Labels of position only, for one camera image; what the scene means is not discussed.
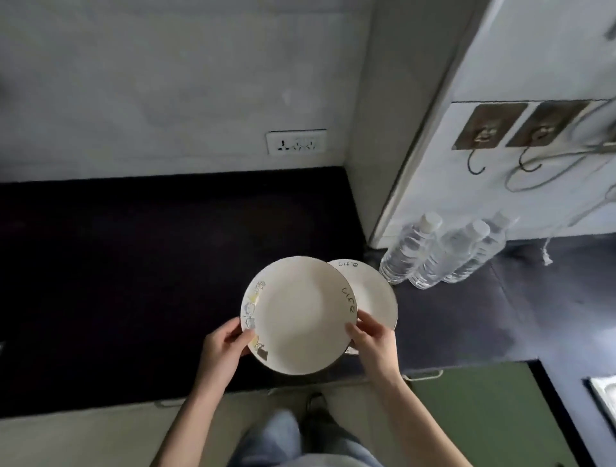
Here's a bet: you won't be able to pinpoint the steel sink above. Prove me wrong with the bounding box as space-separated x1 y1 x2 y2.
584 375 616 430

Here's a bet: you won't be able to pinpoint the metal wire utensil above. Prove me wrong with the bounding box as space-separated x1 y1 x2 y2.
504 98 616 193

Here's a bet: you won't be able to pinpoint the white wall power socket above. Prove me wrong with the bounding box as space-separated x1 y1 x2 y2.
266 129 328 156

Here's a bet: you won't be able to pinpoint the clear plastic water bottle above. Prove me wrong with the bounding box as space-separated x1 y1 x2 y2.
443 210 518 284
409 219 491 290
379 212 443 285

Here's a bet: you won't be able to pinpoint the white plate with gold rim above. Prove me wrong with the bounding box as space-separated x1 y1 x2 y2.
326 259 399 356

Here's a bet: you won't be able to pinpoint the adhesive metal wall hook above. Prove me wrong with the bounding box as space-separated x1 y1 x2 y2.
505 100 592 174
455 102 528 176

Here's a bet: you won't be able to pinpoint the person's left forearm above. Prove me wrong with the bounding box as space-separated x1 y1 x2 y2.
150 373 229 467

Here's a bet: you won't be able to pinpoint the green cabinet door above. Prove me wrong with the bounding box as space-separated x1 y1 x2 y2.
409 361 594 467

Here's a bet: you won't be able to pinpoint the person's dark shoe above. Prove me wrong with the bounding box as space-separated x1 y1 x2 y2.
305 392 331 417

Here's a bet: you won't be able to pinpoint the person's right hand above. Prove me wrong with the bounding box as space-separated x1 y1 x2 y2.
345 310 403 386

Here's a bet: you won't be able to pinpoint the person's blue jeans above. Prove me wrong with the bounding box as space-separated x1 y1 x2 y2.
226 408 386 467

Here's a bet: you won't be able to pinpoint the person's left hand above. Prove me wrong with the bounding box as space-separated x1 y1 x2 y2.
195 318 258 386

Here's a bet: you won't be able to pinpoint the person's right forearm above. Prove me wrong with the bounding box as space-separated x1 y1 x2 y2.
373 370 475 467

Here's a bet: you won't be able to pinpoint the white plate with cartoon print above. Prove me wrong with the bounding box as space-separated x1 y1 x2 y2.
240 256 358 376

